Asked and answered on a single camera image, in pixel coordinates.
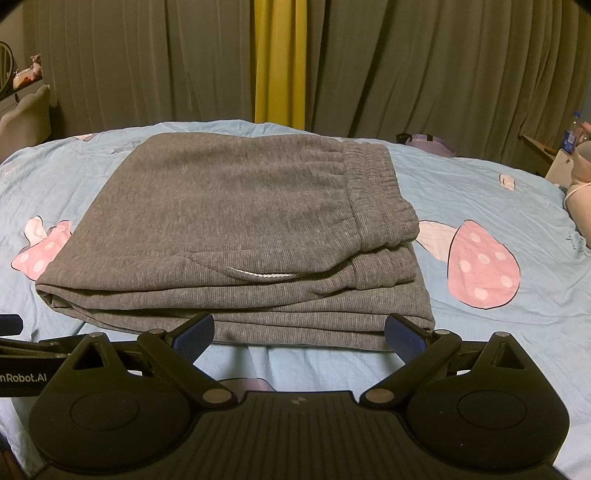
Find grey rounded object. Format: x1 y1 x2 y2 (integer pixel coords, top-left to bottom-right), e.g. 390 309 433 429
571 140 591 182

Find grey pants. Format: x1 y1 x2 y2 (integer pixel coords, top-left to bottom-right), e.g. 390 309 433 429
34 131 437 354

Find pink plush with white strap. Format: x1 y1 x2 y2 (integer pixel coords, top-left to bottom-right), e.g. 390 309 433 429
562 181 591 251

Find wooden bedside table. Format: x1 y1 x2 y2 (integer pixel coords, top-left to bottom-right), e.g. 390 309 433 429
521 134 557 177

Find grey curtain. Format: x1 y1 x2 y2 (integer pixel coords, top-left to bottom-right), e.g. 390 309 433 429
305 0 591 164
21 0 257 139

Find beige chair back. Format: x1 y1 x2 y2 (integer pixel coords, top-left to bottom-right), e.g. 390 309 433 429
0 84 52 155

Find dark round mirror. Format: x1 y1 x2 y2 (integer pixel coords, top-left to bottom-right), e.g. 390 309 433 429
0 41 18 101

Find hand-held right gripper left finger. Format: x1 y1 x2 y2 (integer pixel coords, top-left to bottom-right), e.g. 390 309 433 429
58 313 236 409

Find yellow curtain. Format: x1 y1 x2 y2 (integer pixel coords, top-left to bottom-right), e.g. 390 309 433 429
252 0 310 131

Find purple bag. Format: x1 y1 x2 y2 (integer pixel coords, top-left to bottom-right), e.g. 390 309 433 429
396 132 459 158

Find white box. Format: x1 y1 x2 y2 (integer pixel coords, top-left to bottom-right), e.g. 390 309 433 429
545 148 576 190

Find small plush toy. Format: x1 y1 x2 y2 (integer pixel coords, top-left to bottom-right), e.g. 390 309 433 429
13 53 44 89

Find light blue printed bedsheet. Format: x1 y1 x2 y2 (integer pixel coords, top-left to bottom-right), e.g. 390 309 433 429
0 119 591 480

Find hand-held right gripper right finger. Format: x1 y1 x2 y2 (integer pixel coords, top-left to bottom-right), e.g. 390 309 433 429
361 313 536 409

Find plastic water bottle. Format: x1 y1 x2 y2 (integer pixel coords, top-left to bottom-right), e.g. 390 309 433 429
560 111 583 156

